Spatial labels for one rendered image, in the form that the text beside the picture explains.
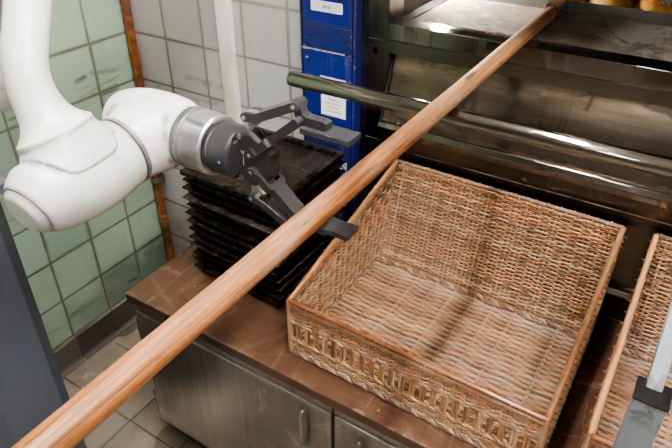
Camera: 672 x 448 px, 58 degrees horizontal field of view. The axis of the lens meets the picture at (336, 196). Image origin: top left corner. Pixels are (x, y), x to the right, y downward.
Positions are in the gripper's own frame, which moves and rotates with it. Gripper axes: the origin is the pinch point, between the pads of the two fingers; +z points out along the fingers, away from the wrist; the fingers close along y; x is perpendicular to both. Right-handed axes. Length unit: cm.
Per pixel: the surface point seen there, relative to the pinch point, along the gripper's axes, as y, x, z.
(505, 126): 1.8, -31.4, 10.0
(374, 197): 38, -53, -24
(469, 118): 1.8, -31.3, 4.1
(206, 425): 98, -14, -51
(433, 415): 58, -19, 9
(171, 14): 9, -68, -101
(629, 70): 2, -69, 22
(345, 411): 62, -13, -8
